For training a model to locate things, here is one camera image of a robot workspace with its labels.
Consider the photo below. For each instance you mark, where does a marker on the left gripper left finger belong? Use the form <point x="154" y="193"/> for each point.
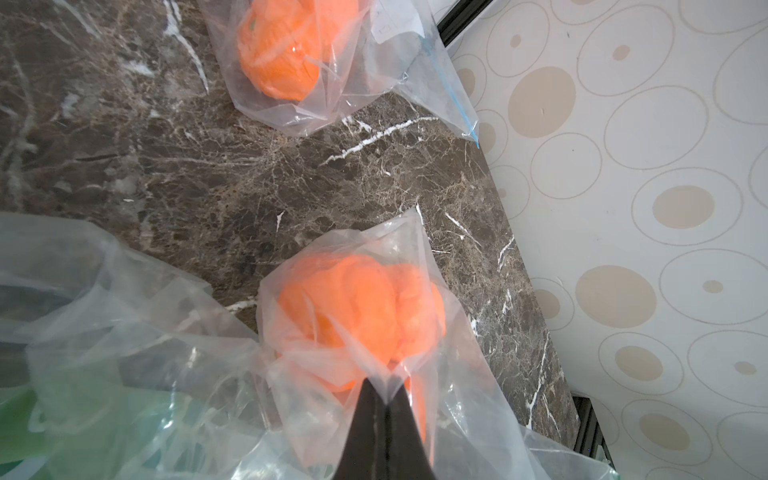
<point x="363" y="454"/>

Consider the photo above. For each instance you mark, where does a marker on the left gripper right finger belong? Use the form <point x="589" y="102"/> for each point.
<point x="404" y="455"/>

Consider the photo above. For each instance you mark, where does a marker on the green zip-top bag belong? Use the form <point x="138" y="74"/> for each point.
<point x="137" y="372"/>

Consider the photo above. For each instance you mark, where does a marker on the clear zip-top bag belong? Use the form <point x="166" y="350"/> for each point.
<point x="299" y="66"/>

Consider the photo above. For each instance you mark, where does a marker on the green-edged zip-top bag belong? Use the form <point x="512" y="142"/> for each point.
<point x="369" y="310"/>

